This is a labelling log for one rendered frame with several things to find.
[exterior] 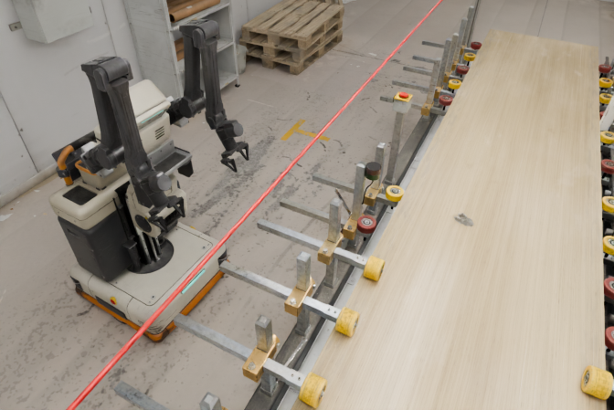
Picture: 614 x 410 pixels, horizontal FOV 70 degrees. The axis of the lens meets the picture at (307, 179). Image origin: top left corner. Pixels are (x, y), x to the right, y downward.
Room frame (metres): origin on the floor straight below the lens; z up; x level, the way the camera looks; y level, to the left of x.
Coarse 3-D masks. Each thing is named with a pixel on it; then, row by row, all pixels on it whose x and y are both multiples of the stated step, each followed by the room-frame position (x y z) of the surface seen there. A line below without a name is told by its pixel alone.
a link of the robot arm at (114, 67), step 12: (96, 60) 1.31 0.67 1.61; (108, 60) 1.29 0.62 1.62; (120, 60) 1.28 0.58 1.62; (108, 72) 1.23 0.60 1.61; (120, 72) 1.26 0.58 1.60; (96, 84) 1.28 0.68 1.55; (96, 96) 1.29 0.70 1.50; (108, 96) 1.29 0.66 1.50; (96, 108) 1.30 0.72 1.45; (108, 108) 1.29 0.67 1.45; (108, 120) 1.29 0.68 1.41; (108, 132) 1.29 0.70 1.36; (108, 144) 1.29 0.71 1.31; (120, 144) 1.32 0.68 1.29; (108, 156) 1.28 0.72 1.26; (108, 168) 1.28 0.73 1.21
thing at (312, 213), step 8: (288, 200) 1.50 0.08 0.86; (288, 208) 1.48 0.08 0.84; (296, 208) 1.46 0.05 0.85; (304, 208) 1.45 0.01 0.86; (312, 208) 1.45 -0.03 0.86; (312, 216) 1.42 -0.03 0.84; (320, 216) 1.40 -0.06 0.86; (328, 216) 1.40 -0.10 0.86; (344, 224) 1.36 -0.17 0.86; (360, 232) 1.32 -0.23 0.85
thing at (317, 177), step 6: (318, 174) 1.71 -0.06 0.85; (312, 180) 1.70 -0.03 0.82; (318, 180) 1.69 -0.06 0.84; (324, 180) 1.67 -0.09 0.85; (330, 180) 1.67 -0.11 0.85; (336, 180) 1.67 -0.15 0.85; (336, 186) 1.64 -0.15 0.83; (342, 186) 1.63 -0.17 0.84; (348, 186) 1.62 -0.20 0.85; (354, 186) 1.62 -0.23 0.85; (378, 198) 1.55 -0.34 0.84; (384, 198) 1.54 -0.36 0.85; (390, 204) 1.52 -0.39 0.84; (396, 204) 1.51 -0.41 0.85
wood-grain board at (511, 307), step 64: (512, 64) 2.95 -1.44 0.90; (576, 64) 2.96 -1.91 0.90; (448, 128) 2.08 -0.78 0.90; (512, 128) 2.09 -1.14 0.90; (576, 128) 2.10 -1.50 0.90; (448, 192) 1.53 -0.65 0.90; (512, 192) 1.54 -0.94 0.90; (576, 192) 1.54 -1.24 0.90; (384, 256) 1.14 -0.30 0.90; (448, 256) 1.15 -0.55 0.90; (512, 256) 1.15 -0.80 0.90; (576, 256) 1.15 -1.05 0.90; (384, 320) 0.86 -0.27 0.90; (448, 320) 0.86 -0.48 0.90; (512, 320) 0.86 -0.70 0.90; (576, 320) 0.87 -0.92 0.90; (384, 384) 0.64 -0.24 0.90; (448, 384) 0.64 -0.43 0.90; (512, 384) 0.64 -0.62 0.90; (576, 384) 0.64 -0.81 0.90
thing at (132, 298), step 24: (168, 240) 1.78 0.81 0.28; (192, 240) 1.79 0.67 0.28; (216, 240) 1.80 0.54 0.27; (168, 264) 1.61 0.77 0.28; (192, 264) 1.61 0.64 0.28; (216, 264) 1.68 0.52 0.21; (96, 288) 1.46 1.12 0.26; (120, 288) 1.44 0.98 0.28; (144, 288) 1.44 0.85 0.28; (168, 288) 1.45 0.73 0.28; (192, 288) 1.50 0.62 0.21; (120, 312) 1.37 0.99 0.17; (144, 312) 1.30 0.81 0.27; (168, 312) 1.34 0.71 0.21
